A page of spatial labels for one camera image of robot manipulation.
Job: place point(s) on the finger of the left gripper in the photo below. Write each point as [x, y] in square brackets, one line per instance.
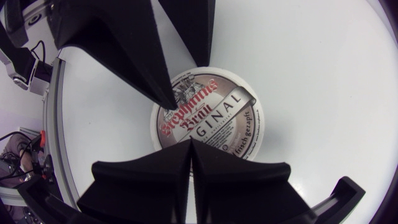
[196, 28]
[118, 34]

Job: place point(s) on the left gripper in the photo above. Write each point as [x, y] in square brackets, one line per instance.
[15, 21]

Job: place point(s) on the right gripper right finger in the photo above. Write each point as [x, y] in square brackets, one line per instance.
[242, 193]

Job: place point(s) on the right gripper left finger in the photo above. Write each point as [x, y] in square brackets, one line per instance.
[146, 189]

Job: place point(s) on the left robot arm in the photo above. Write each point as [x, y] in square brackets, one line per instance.
[18, 60]

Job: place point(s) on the round white coaster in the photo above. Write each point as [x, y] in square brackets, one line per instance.
[224, 105]

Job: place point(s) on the person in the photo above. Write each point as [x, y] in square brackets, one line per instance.
[15, 144]

